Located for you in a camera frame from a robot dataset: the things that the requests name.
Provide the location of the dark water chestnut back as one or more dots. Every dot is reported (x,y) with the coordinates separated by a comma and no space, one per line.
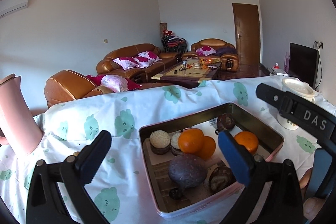
(225,122)

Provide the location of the pink floral pillow right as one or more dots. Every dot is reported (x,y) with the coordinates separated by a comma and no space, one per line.
(146,59)

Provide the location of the brown leather near armchair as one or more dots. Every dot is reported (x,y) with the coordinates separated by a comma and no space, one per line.
(68,85)

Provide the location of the pale pink cushion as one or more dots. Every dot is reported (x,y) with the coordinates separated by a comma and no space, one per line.
(115,83)

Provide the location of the printed paper in tin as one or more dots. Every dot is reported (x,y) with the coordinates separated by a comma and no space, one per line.
(160,183)

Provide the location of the dark water chestnut front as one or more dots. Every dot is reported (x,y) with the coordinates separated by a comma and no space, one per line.
(220,178)

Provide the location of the brown longan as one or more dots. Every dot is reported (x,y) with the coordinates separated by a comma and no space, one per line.
(176,194)

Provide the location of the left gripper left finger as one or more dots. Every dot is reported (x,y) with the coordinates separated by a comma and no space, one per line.
(45,203)

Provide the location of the pink electric kettle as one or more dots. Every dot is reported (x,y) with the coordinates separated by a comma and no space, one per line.
(19,129)

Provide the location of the wooden coffee table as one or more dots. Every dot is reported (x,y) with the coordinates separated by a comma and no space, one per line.
(190,77)

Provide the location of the brown leather far armchair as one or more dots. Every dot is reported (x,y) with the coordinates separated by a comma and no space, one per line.
(224,51)

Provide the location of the brown leather armchair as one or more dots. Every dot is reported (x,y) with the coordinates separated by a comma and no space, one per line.
(224,51)
(68,85)

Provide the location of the purple beetroot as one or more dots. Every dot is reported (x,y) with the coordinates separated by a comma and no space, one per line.
(187,170)

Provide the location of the large mandarin orange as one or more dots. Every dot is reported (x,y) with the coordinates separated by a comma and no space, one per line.
(248,140)

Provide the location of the black television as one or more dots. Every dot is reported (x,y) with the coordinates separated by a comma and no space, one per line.
(303,63)

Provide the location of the purple sugarcane piece front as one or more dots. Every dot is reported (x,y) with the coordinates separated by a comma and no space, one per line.
(160,142)

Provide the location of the right hand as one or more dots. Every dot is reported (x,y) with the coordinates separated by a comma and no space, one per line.
(311,206)

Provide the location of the dark water chestnut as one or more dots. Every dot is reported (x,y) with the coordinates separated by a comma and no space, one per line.
(225,122)
(220,178)

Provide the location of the pink pillow on armchair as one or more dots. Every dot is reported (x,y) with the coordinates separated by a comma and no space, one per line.
(205,51)

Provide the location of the orange kumquat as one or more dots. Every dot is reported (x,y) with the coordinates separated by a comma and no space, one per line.
(191,140)
(208,148)

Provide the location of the stacked chairs with clothes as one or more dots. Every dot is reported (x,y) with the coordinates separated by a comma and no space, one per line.
(173,43)

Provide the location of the white wall air conditioner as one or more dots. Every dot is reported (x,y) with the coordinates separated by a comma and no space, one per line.
(8,7)

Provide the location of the white cartoon pig cup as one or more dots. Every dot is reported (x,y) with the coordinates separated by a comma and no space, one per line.
(300,91)

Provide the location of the pink floral pillow left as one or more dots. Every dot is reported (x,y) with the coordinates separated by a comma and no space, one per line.
(126,62)

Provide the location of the white cloud-print tablecloth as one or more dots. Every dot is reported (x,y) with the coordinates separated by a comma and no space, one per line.
(120,189)

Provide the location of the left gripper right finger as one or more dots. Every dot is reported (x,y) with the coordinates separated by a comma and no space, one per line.
(284,201)

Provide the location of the pink floral pillow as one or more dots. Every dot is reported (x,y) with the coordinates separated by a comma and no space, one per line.
(126,62)
(146,59)

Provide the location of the brown wooden door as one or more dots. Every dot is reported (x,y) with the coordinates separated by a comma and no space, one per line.
(247,32)

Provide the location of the brown leather long sofa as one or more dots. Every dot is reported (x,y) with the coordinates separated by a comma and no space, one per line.
(142,75)

